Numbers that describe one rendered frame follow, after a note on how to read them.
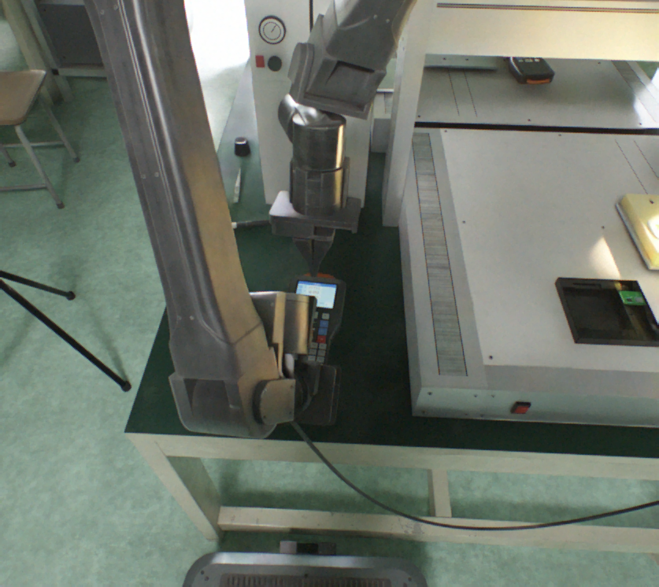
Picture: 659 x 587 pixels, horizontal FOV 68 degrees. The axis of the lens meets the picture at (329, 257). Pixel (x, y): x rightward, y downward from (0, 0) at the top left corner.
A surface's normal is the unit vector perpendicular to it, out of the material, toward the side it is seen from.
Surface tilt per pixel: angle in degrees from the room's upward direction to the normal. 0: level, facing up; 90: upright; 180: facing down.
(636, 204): 0
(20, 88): 6
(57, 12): 90
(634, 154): 0
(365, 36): 106
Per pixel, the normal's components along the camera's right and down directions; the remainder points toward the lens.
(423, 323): 0.01, -0.66
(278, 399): 0.91, -0.06
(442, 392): -0.04, 0.74
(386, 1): 0.07, 0.90
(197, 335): -0.37, 0.29
